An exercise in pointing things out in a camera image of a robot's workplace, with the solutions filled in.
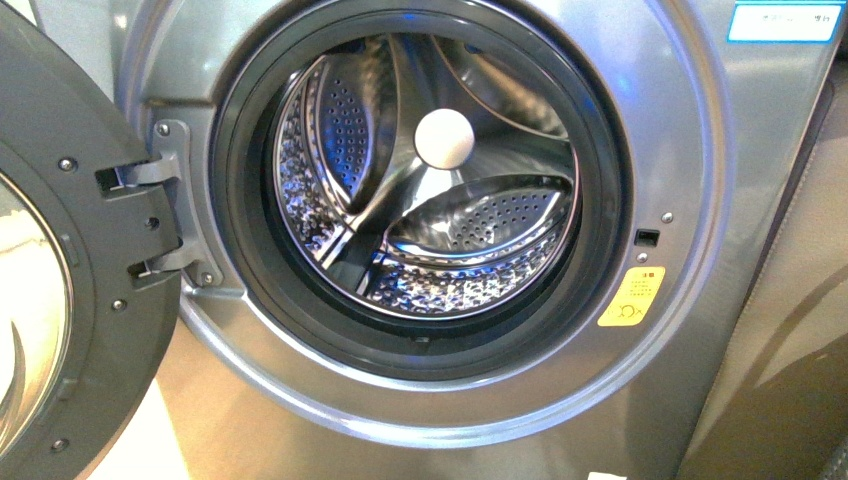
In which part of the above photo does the blue white energy label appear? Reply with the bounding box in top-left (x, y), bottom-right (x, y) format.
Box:
top-left (727, 1), bottom-right (847, 43)

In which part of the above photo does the grey front-load washing machine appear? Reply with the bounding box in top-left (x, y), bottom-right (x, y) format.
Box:
top-left (26, 0), bottom-right (848, 480)

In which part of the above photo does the orange warning sticker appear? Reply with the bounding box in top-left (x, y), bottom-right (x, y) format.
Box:
top-left (597, 266), bottom-right (666, 327)

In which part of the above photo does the open washing machine door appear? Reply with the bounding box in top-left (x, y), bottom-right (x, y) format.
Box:
top-left (1, 6), bottom-right (181, 479)

